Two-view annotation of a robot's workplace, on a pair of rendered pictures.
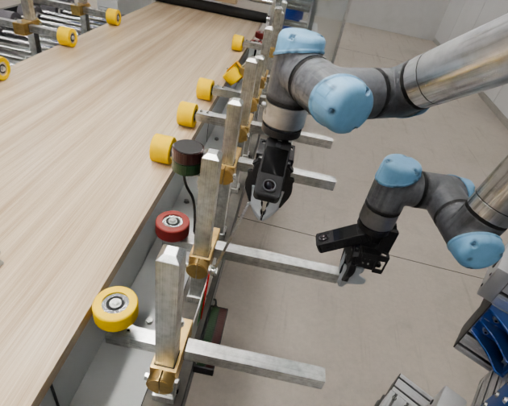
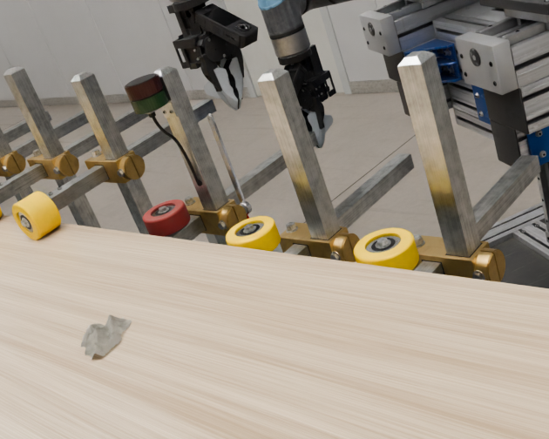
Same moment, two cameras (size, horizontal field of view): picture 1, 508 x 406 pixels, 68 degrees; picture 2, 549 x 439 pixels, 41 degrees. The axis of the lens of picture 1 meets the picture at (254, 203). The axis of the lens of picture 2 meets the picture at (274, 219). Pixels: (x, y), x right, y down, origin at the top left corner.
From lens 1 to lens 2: 0.96 m
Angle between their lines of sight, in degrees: 37
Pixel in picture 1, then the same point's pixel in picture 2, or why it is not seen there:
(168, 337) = (318, 180)
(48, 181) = not seen: outside the picture
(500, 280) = (389, 27)
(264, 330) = not seen: hidden behind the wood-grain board
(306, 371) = (395, 162)
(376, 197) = (282, 20)
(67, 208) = (65, 291)
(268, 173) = (231, 23)
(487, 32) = not seen: outside the picture
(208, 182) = (181, 100)
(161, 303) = (297, 133)
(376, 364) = not seen: hidden behind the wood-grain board
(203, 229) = (206, 165)
